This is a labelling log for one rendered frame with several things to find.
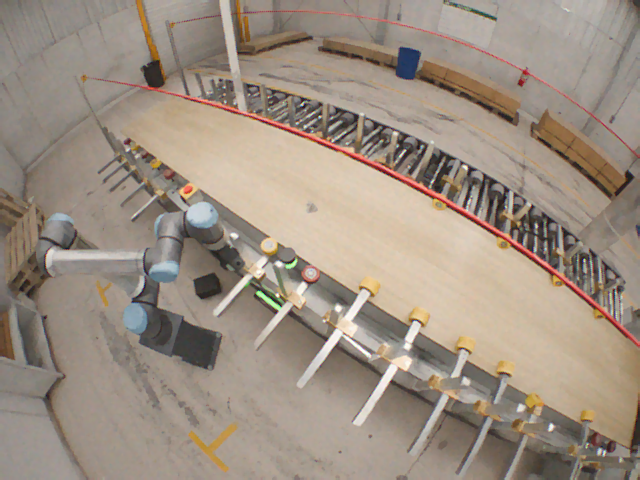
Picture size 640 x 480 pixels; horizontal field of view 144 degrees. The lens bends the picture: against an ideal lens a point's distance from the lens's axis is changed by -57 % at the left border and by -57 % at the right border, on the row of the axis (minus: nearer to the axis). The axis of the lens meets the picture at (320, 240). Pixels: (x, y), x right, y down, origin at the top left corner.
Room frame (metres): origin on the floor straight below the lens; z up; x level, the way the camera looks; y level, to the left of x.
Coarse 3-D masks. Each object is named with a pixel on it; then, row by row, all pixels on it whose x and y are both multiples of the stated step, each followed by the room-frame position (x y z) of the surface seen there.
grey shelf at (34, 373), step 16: (0, 304) -0.09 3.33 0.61; (16, 304) 0.00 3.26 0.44; (0, 320) -0.25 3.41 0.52; (16, 320) -0.15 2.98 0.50; (32, 320) -0.09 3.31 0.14; (16, 336) -0.29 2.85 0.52; (32, 336) -0.26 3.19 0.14; (16, 352) -0.43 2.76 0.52; (32, 352) -0.43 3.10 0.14; (48, 352) -0.33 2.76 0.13; (0, 368) -0.59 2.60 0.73; (16, 368) -0.54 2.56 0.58; (32, 368) -0.50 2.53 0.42; (48, 368) -0.48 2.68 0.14; (0, 384) -0.77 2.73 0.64; (16, 384) -0.73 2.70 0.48; (32, 384) -0.68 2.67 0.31; (48, 384) -0.64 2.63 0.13
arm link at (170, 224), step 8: (160, 216) 0.43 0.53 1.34; (168, 216) 0.43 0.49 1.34; (176, 216) 0.43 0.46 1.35; (184, 216) 0.43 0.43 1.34; (160, 224) 0.40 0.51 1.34; (168, 224) 0.39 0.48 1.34; (176, 224) 0.40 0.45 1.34; (184, 224) 0.40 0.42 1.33; (160, 232) 0.37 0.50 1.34; (168, 232) 0.37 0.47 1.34; (176, 232) 0.38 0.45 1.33; (184, 232) 0.39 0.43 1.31
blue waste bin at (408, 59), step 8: (400, 48) 6.11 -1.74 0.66; (408, 48) 6.18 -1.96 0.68; (400, 56) 5.77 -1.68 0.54; (408, 56) 5.68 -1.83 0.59; (416, 56) 5.68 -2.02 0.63; (400, 64) 5.80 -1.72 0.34; (408, 64) 5.68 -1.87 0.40; (416, 64) 5.72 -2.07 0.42; (400, 72) 5.77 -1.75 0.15; (408, 72) 5.69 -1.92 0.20
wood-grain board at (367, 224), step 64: (128, 128) 1.98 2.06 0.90; (192, 128) 1.74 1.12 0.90; (256, 128) 1.64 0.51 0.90; (256, 192) 0.95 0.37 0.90; (320, 192) 0.95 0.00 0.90; (384, 192) 0.97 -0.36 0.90; (320, 256) 0.55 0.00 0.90; (384, 256) 0.55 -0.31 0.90; (448, 256) 0.56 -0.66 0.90; (512, 256) 0.56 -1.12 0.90; (448, 320) 0.23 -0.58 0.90; (512, 320) 0.19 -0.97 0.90; (576, 320) 0.11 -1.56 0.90; (512, 384) -0.12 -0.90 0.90; (576, 384) -0.26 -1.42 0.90
